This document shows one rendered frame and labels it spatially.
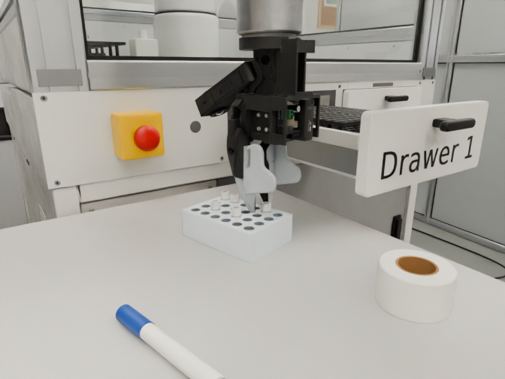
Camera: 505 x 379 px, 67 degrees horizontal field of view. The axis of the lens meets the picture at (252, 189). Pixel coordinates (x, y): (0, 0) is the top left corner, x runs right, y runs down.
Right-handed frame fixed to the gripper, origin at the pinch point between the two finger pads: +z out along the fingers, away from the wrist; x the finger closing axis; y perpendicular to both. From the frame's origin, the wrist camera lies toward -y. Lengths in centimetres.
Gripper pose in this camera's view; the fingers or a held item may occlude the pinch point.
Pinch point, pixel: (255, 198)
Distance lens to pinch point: 51.9
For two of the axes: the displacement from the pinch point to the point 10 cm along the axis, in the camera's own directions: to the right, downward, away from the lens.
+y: 7.6, 2.0, -6.2
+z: 0.0, 9.5, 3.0
